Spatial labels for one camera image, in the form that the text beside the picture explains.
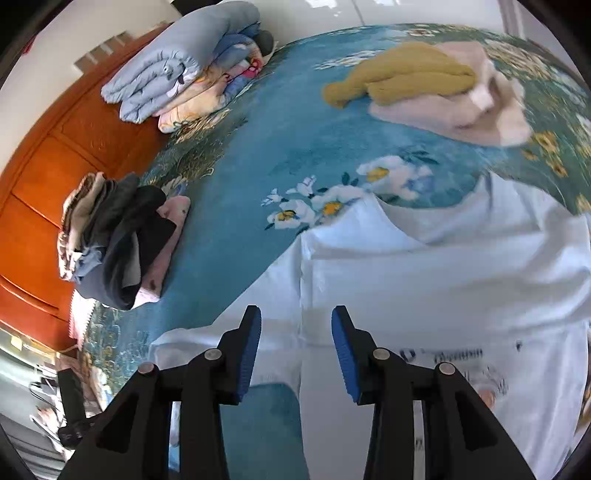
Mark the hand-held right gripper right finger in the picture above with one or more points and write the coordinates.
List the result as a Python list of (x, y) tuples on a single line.
[(342, 355)]

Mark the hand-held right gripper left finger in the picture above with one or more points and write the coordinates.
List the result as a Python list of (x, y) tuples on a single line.
[(247, 355)]

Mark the white printed t-shirt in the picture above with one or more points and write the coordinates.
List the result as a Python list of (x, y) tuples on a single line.
[(438, 295)]

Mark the pile of folded clothes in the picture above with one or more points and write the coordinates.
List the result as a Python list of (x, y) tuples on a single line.
[(120, 240)]

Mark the black stand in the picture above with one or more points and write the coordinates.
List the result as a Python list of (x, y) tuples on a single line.
[(69, 406)]

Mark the teal floral bed sheet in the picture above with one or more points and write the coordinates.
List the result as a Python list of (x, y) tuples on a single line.
[(295, 152)]

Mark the orange wooden headboard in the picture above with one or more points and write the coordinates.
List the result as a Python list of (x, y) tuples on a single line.
[(51, 180)]

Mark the floral patterned folded blanket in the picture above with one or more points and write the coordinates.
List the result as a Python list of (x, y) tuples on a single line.
[(217, 87)]

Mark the pale pink folded garment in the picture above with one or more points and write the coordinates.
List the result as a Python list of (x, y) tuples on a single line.
[(480, 110)]

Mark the mustard yellow knitted garment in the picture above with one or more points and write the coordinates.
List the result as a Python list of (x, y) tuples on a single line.
[(406, 76)]

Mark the light blue folded quilt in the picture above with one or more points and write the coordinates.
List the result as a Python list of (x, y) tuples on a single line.
[(184, 55)]

